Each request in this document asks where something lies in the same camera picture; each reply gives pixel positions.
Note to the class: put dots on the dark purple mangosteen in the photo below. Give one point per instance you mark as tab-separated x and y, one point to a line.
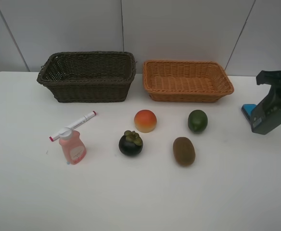
130	143

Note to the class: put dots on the green lime fruit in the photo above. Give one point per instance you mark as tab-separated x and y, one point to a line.
197	121

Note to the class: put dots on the dark grey ink bottle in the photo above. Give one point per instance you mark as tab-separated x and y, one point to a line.
266	116

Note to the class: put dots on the brown kiwi fruit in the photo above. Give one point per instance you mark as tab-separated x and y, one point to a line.
183	151

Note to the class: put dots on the pink soap bottle white cap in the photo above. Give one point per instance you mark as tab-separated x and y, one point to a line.
73	148

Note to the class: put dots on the white marker pen red caps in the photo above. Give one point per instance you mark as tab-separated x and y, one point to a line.
74	124

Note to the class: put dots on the orange peach fruit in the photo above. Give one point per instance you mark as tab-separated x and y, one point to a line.
145	121

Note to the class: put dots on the blue whiteboard eraser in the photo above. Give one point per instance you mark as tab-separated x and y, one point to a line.
247	109

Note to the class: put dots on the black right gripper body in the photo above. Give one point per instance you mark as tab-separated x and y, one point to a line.
272	78

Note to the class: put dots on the dark brown wicker basket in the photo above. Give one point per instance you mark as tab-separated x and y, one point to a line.
88	76

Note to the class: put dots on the orange wicker basket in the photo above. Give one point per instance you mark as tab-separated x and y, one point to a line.
185	81

